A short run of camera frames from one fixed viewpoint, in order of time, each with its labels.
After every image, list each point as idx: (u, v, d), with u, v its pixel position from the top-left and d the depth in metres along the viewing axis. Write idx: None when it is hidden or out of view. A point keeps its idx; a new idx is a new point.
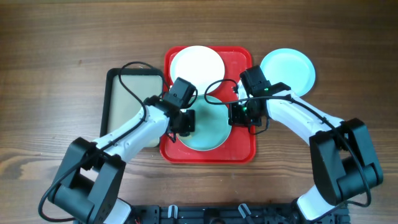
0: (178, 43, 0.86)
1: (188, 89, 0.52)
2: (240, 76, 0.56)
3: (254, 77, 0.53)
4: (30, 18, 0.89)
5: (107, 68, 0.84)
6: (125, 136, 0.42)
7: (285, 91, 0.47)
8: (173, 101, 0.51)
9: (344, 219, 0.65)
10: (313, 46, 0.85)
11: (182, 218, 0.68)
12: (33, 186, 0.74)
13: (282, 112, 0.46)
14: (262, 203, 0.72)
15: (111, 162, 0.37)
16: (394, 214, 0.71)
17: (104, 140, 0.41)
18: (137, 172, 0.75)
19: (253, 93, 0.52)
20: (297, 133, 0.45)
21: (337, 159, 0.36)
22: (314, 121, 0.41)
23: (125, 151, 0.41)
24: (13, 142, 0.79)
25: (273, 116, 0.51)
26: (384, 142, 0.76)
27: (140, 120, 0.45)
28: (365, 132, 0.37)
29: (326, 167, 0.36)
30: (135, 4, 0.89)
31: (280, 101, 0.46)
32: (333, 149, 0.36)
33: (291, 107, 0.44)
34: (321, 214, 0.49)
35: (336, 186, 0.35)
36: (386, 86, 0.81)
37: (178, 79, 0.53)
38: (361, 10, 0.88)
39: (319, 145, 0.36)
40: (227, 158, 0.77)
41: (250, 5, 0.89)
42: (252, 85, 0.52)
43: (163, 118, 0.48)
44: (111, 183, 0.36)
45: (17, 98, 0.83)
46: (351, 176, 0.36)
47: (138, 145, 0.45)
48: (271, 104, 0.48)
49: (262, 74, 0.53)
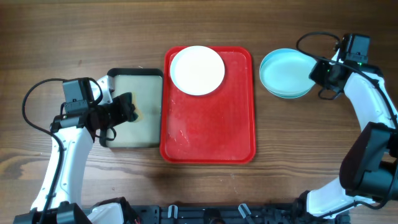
0: (178, 43, 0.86)
1: (81, 88, 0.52)
2: (357, 35, 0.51)
3: (357, 49, 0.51)
4: (30, 18, 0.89)
5: (108, 68, 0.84)
6: (58, 178, 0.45)
7: (375, 76, 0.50)
8: (79, 106, 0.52)
9: (344, 219, 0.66)
10: (313, 46, 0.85)
11: (182, 218, 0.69)
12: (33, 186, 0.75)
13: (360, 93, 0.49)
14: (262, 203, 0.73)
15: (63, 208, 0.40)
16: (394, 214, 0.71)
17: (43, 199, 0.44)
18: (137, 172, 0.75)
19: (347, 61, 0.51)
20: (357, 107, 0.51)
21: (379, 155, 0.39)
22: (385, 115, 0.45)
23: (65, 192, 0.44)
24: (13, 142, 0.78)
25: (347, 91, 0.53)
26: None
27: (60, 152, 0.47)
28: None
29: (365, 154, 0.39)
30: (135, 4, 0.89)
31: (364, 80, 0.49)
32: (382, 142, 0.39)
33: (367, 88, 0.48)
34: (326, 211, 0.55)
35: (360, 173, 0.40)
36: (386, 87, 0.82)
37: (64, 84, 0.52)
38: (361, 10, 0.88)
39: (373, 131, 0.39)
40: (226, 158, 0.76)
41: (251, 6, 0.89)
42: (352, 51, 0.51)
43: (79, 130, 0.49)
44: (74, 213, 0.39)
45: (17, 98, 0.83)
46: (381, 175, 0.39)
47: (79, 168, 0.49)
48: (355, 78, 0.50)
49: (365, 45, 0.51)
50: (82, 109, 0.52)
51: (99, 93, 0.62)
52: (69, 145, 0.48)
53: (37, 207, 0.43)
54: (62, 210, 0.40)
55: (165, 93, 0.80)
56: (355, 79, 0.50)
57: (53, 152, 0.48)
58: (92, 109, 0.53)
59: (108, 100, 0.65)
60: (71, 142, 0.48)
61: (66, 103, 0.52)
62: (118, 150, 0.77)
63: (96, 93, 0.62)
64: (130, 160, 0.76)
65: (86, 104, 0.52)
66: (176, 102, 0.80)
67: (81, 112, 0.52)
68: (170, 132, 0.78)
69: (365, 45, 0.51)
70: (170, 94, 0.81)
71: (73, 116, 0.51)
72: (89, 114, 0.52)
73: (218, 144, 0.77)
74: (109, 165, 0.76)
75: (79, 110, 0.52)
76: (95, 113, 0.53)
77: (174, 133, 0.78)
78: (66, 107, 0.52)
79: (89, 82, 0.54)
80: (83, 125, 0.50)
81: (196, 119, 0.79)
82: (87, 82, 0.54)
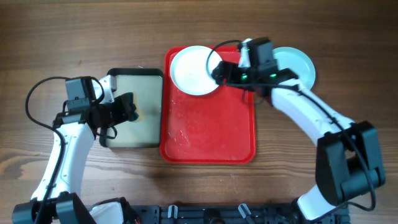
0: (178, 43, 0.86)
1: (83, 86, 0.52)
2: (257, 45, 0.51)
3: (264, 57, 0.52)
4: (30, 18, 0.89)
5: (108, 68, 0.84)
6: (58, 170, 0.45)
7: (293, 80, 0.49)
8: (81, 104, 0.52)
9: (344, 219, 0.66)
10: (313, 46, 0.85)
11: (182, 218, 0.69)
12: (33, 186, 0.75)
13: (291, 106, 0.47)
14: (262, 203, 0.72)
15: (63, 198, 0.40)
16: (395, 214, 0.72)
17: (43, 189, 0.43)
18: (137, 172, 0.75)
19: (261, 74, 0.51)
20: (299, 122, 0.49)
21: (343, 162, 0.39)
22: (324, 121, 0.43)
23: (66, 184, 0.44)
24: (13, 142, 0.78)
25: (278, 103, 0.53)
26: (384, 142, 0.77)
27: (61, 145, 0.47)
28: (374, 137, 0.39)
29: (331, 170, 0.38)
30: (135, 4, 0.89)
31: (288, 92, 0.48)
32: (339, 151, 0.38)
33: (299, 99, 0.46)
34: (322, 213, 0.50)
35: (339, 189, 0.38)
36: (387, 86, 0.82)
37: (67, 82, 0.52)
38: (361, 10, 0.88)
39: (328, 147, 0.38)
40: (226, 158, 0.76)
41: (251, 5, 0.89)
42: (260, 63, 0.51)
43: (81, 126, 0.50)
44: (73, 205, 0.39)
45: (17, 99, 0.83)
46: (356, 178, 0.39)
47: (80, 162, 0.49)
48: (278, 92, 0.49)
49: (270, 51, 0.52)
50: (84, 107, 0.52)
51: (101, 92, 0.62)
52: (71, 139, 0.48)
53: (37, 197, 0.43)
54: (62, 200, 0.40)
55: (165, 93, 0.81)
56: (279, 93, 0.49)
57: (55, 146, 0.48)
58: (94, 107, 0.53)
59: (110, 100, 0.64)
60: (73, 137, 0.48)
61: (68, 101, 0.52)
62: (118, 149, 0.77)
63: (98, 92, 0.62)
64: (130, 160, 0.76)
65: (88, 101, 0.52)
66: (176, 102, 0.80)
67: (83, 110, 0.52)
68: (170, 132, 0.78)
69: (270, 51, 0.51)
70: (170, 94, 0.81)
71: (76, 113, 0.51)
72: (91, 112, 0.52)
73: (218, 144, 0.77)
74: (109, 165, 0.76)
75: (82, 107, 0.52)
76: (96, 111, 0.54)
77: (173, 133, 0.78)
78: (69, 105, 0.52)
79: (91, 81, 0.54)
80: (84, 121, 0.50)
81: (196, 119, 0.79)
82: (90, 81, 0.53)
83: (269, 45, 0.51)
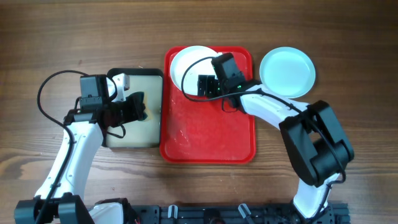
0: (178, 43, 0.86)
1: (96, 83, 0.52)
2: (221, 61, 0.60)
3: (229, 72, 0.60)
4: (30, 18, 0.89)
5: (107, 68, 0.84)
6: (63, 170, 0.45)
7: (256, 86, 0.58)
8: (94, 102, 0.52)
9: (344, 219, 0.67)
10: (313, 46, 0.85)
11: (182, 218, 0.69)
12: (33, 186, 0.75)
13: (258, 106, 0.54)
14: (262, 203, 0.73)
15: (66, 200, 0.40)
16: (394, 213, 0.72)
17: (47, 188, 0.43)
18: (137, 172, 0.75)
19: (230, 85, 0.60)
20: (268, 121, 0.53)
21: (306, 141, 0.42)
22: (283, 109, 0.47)
23: (71, 185, 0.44)
24: (13, 142, 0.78)
25: (249, 109, 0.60)
26: (384, 142, 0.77)
27: (70, 144, 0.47)
28: (330, 113, 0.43)
29: (298, 150, 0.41)
30: (135, 4, 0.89)
31: (252, 96, 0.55)
32: (299, 131, 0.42)
33: (262, 98, 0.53)
34: (318, 208, 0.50)
35: (311, 167, 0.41)
36: (386, 86, 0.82)
37: (81, 78, 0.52)
38: (360, 10, 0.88)
39: (288, 129, 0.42)
40: (227, 158, 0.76)
41: (251, 5, 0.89)
42: (227, 76, 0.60)
43: (91, 126, 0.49)
44: (75, 208, 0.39)
45: (17, 98, 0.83)
46: (325, 155, 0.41)
47: (86, 162, 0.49)
48: (245, 99, 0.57)
49: (234, 65, 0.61)
50: (96, 106, 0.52)
51: (114, 89, 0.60)
52: (80, 139, 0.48)
53: (41, 195, 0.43)
54: (64, 201, 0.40)
55: (165, 93, 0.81)
56: (246, 99, 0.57)
57: (62, 144, 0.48)
58: (106, 106, 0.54)
59: (122, 99, 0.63)
60: (82, 136, 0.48)
61: (81, 98, 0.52)
62: (118, 149, 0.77)
63: (112, 89, 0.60)
64: (130, 160, 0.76)
65: (101, 100, 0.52)
66: (176, 102, 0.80)
67: (95, 109, 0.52)
68: (171, 132, 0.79)
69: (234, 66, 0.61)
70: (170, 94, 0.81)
71: (87, 111, 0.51)
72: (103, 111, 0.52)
73: (218, 145, 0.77)
74: (109, 165, 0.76)
75: (94, 106, 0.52)
76: (107, 109, 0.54)
77: (175, 134, 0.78)
78: (81, 102, 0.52)
79: (106, 79, 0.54)
80: (96, 121, 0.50)
81: (196, 119, 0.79)
82: (104, 79, 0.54)
83: (232, 60, 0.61)
